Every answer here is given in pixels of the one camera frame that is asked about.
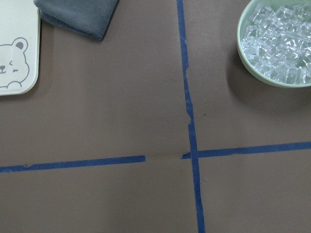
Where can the green bowl of ice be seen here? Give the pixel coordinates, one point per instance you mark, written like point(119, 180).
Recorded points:
point(274, 41)

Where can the grey folded cloth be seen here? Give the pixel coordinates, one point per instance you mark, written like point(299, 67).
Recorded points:
point(87, 17)

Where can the cream bear tray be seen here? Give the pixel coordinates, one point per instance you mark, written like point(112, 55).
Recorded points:
point(19, 46)

